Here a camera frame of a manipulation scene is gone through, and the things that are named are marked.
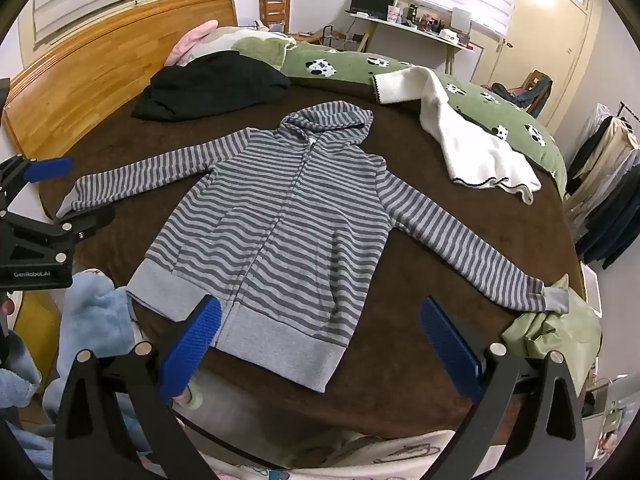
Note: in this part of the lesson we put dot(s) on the beige hanging coat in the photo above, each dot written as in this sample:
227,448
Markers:
607,160

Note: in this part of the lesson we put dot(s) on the pink cup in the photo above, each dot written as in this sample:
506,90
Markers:
393,12

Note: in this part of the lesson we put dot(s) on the pink plush cloth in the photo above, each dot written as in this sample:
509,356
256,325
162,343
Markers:
187,45

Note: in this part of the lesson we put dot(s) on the grey hanging garment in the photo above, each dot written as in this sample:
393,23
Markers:
625,180

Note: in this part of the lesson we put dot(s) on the green fleece pillow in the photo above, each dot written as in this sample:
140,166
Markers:
260,50

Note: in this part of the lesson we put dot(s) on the white desk mirror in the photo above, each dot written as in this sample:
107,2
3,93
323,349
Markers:
461,19

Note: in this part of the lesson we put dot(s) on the light blue fleece garment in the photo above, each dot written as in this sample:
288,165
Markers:
90,310

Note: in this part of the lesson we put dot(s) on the white fleece garment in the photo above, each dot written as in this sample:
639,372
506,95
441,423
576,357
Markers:
480,160

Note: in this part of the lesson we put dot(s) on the black laptop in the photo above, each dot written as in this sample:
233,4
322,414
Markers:
370,0

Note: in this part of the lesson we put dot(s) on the grey striped hoodie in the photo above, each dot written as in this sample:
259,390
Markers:
280,240

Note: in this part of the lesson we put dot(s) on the wooden headboard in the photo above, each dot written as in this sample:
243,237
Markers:
100,70

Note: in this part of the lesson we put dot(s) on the white desk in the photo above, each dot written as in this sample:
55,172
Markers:
400,30

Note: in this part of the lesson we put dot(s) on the black hanging jacket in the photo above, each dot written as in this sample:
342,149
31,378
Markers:
590,145

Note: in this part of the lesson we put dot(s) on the cluster of cosmetic bottles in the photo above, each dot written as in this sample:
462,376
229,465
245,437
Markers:
425,20

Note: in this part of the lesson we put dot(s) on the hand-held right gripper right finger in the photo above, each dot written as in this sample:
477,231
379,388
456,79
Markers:
450,355

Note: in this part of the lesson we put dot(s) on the navy hanging coat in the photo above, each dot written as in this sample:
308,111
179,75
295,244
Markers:
615,230

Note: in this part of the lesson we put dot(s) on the cream door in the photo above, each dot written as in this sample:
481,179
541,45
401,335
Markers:
545,35

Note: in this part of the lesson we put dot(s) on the black garment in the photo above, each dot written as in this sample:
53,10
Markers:
210,85

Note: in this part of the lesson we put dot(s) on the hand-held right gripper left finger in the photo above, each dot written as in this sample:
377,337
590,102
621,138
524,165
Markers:
192,340

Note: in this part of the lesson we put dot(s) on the light green garment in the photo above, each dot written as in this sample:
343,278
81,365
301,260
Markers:
560,330

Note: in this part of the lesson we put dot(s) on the white storage box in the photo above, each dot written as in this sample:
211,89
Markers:
591,290

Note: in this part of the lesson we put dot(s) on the green panda print blanket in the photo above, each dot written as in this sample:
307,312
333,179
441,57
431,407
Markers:
350,67

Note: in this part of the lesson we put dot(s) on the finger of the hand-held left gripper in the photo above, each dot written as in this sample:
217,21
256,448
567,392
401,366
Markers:
87,217
47,169

